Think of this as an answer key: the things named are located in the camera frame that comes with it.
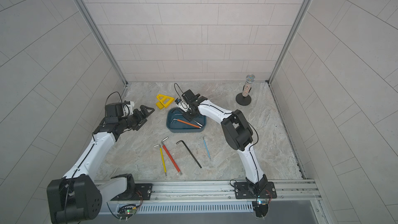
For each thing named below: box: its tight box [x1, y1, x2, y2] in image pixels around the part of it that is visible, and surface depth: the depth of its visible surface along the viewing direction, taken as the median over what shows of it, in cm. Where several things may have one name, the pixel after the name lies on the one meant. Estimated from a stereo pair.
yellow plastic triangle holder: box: [155, 93, 176, 110], surface depth 107 cm
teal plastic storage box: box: [165, 107, 207, 134], surface depth 95 cm
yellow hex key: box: [153, 144, 167, 177], surface depth 82 cm
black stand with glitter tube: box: [235, 73, 256, 106], surface depth 98 cm
